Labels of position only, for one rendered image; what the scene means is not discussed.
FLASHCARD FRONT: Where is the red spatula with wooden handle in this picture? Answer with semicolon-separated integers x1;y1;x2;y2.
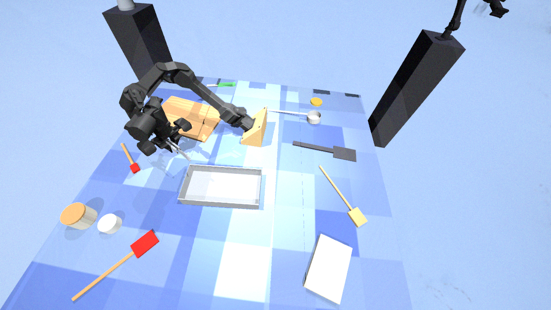
72;230;159;301

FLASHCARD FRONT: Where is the yellow flat disc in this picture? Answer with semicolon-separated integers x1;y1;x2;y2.
310;97;322;106

